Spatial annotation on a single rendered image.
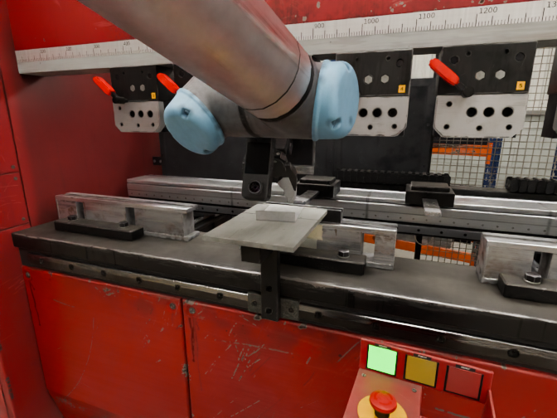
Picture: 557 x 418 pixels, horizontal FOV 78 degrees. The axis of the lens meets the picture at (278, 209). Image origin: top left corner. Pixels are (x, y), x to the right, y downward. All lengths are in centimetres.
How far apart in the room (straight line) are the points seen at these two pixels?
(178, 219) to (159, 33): 81
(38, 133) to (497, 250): 132
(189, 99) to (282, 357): 64
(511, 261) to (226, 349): 67
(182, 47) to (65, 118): 119
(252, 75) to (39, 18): 104
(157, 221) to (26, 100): 56
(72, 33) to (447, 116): 96
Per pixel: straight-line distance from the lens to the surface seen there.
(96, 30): 111
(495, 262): 84
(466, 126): 76
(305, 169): 84
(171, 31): 23
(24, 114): 133
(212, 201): 123
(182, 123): 41
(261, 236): 63
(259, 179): 56
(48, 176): 137
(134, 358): 115
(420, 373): 67
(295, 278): 76
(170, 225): 103
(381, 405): 59
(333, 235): 83
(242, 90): 28
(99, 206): 119
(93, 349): 126
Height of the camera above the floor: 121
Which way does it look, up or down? 15 degrees down
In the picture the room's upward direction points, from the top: straight up
